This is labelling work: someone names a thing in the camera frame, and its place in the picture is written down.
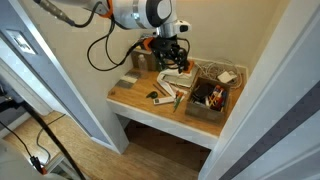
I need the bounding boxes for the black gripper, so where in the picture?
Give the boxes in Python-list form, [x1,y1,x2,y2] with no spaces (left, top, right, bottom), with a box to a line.
[151,35,191,74]

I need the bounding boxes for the orange flat object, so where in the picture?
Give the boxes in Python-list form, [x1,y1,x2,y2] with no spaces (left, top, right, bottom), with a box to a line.
[185,59,196,75]

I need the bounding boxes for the small brown cardboard box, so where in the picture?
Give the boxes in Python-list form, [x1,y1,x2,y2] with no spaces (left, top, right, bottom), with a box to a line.
[130,48,158,73]

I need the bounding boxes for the small dark green object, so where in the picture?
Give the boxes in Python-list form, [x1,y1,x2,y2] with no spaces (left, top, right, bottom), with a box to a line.
[145,90,159,100]

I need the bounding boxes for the dark brown pencil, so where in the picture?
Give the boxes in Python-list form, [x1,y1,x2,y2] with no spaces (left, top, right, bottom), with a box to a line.
[152,83,168,98]

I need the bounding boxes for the orange pen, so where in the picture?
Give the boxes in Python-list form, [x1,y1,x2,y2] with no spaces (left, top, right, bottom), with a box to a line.
[173,90,185,101]

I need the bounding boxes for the black glossy flat case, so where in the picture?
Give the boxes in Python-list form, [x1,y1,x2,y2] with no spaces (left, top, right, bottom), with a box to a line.
[192,82,215,101]

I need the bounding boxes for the green marker pen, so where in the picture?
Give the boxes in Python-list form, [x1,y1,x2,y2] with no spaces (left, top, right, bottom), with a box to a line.
[172,94,184,113]

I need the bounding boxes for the white charger block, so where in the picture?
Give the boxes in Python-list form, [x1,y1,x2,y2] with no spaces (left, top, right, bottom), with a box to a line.
[216,70,238,85]

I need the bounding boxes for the white door jamb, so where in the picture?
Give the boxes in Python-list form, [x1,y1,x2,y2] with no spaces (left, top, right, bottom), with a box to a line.
[8,0,130,155]
[199,0,320,180]

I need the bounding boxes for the grey door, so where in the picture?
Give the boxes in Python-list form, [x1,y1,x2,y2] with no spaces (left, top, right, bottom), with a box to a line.
[0,0,113,145]

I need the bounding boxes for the white door plate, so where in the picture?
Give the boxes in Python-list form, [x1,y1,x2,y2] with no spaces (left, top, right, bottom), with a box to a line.
[5,29,37,56]

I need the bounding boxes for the metal stand base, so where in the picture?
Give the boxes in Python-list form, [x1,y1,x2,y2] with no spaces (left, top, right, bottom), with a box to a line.
[44,152,76,180]

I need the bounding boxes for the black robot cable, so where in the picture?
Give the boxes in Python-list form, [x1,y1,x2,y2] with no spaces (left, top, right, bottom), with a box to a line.
[86,1,158,73]
[64,1,103,28]

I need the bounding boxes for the black floor cable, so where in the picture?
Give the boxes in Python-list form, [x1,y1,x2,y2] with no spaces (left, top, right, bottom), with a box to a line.
[35,113,68,164]

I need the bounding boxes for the orange cable connector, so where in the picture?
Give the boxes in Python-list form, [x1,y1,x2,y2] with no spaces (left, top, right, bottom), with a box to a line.
[29,155,48,176]

